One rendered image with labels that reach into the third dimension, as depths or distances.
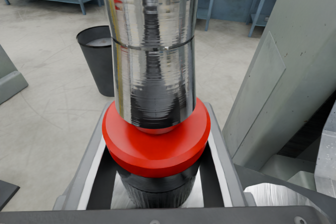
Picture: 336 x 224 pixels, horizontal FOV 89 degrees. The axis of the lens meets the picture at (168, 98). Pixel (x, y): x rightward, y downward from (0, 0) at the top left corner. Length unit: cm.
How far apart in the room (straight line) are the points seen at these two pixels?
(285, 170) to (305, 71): 35
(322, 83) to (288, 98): 8
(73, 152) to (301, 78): 157
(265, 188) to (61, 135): 175
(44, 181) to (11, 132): 66
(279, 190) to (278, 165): 55
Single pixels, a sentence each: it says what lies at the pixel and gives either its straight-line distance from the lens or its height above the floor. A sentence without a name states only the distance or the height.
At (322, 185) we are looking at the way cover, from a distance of 58.
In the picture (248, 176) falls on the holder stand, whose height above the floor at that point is 115.
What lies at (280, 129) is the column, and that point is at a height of 89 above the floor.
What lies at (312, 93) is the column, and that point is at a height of 105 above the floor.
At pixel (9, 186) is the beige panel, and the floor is 3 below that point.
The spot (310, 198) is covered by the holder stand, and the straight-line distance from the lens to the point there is 23.
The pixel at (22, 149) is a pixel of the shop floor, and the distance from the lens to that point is 192.
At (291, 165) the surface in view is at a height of 77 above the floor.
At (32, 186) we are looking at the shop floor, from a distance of 168.
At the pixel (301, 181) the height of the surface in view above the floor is 88.
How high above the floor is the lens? 132
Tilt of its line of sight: 43 degrees down
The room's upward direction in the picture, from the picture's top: 3 degrees clockwise
